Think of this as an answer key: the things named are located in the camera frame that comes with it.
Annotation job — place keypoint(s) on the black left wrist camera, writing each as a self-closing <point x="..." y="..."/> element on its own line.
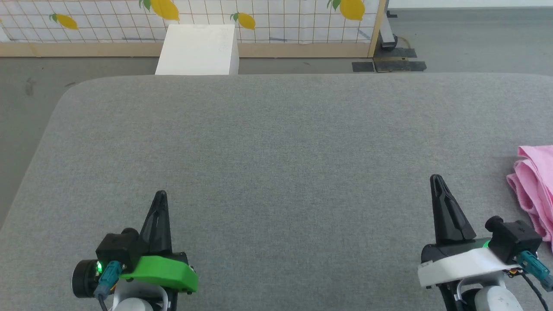
<point x="119" y="250"/>

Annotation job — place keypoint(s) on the grey stand post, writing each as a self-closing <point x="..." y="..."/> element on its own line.
<point x="388" y="30"/>

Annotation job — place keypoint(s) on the pink garment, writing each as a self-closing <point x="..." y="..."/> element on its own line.
<point x="535" y="185"/>

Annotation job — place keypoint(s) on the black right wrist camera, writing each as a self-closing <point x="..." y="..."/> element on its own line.
<point x="512" y="239"/>

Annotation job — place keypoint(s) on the small black floor mat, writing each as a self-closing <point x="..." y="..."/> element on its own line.
<point x="363" y="67"/>

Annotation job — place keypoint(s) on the white box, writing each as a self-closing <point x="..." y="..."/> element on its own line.
<point x="198" y="49"/>

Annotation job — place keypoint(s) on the brown floor plate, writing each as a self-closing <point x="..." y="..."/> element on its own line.
<point x="399" y="65"/>

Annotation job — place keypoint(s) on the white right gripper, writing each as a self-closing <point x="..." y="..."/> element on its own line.
<point x="462" y="263"/>

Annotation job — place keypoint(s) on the lemon print partition screen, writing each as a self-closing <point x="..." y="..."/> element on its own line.
<point x="194" y="21"/>

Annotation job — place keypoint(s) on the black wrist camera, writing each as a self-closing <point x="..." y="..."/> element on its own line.
<point x="512" y="239"/>
<point x="119" y="250"/>

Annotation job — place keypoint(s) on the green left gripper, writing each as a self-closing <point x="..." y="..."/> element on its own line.
<point x="164" y="272"/>

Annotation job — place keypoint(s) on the grey fabric sofa cushion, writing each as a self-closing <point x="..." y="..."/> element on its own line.
<point x="276" y="172"/>

